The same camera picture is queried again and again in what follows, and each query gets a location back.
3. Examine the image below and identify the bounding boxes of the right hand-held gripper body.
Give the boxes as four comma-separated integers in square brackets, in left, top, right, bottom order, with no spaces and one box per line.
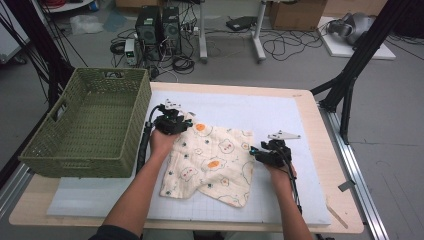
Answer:
[255,130,302,168]

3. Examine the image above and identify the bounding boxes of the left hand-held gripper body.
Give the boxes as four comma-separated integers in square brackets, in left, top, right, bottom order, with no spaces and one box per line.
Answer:
[153,98,188,136]

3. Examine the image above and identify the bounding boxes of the cream printed cloth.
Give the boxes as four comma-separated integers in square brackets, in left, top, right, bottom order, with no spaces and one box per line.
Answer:
[158,112,256,209]

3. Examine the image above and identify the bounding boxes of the green woven basket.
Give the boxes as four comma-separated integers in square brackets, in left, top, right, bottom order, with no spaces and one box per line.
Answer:
[18,67,153,179]

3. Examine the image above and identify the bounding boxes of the person's right hand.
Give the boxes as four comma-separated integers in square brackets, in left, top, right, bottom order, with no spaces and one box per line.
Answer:
[266,164,296,188]

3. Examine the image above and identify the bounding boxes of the person's left hand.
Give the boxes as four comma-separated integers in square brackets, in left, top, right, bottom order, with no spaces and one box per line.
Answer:
[149,129,181,160]

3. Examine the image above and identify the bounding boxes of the white grid mat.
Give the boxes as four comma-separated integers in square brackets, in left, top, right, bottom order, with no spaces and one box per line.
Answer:
[46,89,333,226]

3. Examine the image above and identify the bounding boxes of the light wooden table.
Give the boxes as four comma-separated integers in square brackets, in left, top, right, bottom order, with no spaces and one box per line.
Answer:
[8,81,365,235]

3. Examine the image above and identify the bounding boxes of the grey tape piece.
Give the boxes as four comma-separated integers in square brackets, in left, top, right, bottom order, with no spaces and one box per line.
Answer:
[337,179,357,193]

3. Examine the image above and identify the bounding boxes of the grey power supply unit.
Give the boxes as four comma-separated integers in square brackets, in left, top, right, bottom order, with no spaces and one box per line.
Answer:
[123,38,139,66]

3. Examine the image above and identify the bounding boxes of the thin wooden stick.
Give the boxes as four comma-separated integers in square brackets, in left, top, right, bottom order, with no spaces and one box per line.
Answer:
[325,204,350,230]

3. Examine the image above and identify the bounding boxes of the narrow black computer tower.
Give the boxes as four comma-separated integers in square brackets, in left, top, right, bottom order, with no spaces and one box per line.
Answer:
[161,6,183,56]

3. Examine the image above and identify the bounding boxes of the wide black computer tower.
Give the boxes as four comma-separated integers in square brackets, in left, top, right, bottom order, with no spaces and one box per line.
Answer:
[134,5,163,62]

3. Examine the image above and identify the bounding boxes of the white desk leg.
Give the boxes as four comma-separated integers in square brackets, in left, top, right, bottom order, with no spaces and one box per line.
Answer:
[198,0,209,65]
[251,0,267,63]

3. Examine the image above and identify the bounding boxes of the flat black device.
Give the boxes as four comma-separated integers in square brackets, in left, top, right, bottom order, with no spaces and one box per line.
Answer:
[225,15,258,32]

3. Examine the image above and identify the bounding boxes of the white floor board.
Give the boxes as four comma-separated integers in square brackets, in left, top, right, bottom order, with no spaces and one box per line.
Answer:
[317,15,397,61]

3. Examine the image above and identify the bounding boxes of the clear plastic bag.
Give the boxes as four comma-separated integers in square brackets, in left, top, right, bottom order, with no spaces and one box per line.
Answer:
[69,13,105,36]

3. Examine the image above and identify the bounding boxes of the dark sleeve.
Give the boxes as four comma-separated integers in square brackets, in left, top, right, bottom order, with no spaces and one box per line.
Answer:
[87,224,142,240]

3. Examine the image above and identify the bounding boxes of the large cardboard box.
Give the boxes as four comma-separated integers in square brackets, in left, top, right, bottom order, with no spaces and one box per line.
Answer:
[268,0,328,32]

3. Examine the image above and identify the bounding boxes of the grey rounded device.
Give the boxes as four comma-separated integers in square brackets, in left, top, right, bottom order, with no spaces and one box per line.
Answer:
[327,12,376,46]

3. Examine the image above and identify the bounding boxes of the white cabinet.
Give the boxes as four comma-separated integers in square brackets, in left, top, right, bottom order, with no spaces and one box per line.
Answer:
[0,6,32,65]

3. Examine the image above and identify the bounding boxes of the left hand-held gripper cable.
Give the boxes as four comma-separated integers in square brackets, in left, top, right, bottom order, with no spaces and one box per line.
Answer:
[135,104,165,175]

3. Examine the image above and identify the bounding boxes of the hand-held gripper cable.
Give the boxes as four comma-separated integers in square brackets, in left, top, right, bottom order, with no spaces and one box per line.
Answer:
[279,146,303,215]
[135,104,165,175]

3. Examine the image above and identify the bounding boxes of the right hand-held gripper cable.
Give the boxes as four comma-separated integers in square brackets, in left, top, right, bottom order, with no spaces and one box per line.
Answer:
[279,146,303,215]

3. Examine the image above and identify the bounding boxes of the coiled black cable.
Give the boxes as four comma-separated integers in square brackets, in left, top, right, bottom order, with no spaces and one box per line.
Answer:
[171,54,196,75]

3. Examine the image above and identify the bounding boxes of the aluminium rail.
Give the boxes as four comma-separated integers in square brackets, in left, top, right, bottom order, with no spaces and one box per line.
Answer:
[319,106,390,240]
[0,162,35,219]

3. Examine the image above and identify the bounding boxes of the tangle of black floor cables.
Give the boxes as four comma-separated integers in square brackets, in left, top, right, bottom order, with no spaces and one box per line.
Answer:
[262,27,322,62]

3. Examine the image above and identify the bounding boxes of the black metal frame stand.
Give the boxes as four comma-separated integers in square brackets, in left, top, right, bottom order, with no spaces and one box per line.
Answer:
[0,0,76,111]
[310,0,415,145]

